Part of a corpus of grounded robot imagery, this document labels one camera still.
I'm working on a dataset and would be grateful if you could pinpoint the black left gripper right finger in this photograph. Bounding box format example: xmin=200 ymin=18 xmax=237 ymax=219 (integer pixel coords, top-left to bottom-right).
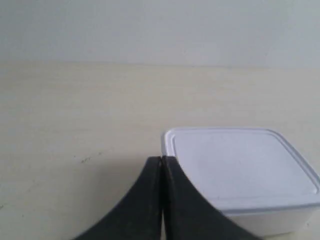
xmin=161 ymin=156 xmax=260 ymax=240

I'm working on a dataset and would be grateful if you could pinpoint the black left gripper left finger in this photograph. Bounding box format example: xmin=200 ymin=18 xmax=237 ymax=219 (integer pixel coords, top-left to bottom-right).
xmin=76 ymin=156 xmax=162 ymax=240

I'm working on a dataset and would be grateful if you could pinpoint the white lidded plastic container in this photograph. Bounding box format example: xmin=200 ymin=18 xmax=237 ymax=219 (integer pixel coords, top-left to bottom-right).
xmin=161 ymin=127 xmax=320 ymax=237

